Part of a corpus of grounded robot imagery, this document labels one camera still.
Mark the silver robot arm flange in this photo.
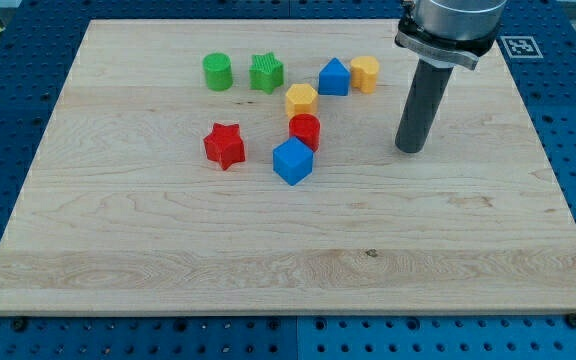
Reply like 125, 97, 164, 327
394, 0, 507, 70

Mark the blue triangle block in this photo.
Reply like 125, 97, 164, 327
318, 58, 350, 96

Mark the yellow heart block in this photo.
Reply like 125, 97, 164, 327
350, 56, 380, 94

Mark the blue cube block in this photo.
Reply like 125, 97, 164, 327
272, 137, 314, 186

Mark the red cylinder block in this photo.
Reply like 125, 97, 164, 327
289, 113, 321, 152

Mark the red star block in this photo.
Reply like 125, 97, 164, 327
203, 123, 246, 170

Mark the yellow hexagon block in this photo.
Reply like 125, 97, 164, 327
285, 83, 318, 118

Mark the light wooden board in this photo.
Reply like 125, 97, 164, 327
0, 19, 576, 317

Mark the green star block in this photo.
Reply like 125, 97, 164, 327
249, 52, 284, 94

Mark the green cylinder block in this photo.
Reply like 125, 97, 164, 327
202, 52, 233, 91

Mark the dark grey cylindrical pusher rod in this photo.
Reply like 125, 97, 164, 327
395, 60, 453, 153

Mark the white fiducial marker tag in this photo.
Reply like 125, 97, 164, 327
500, 35, 543, 59

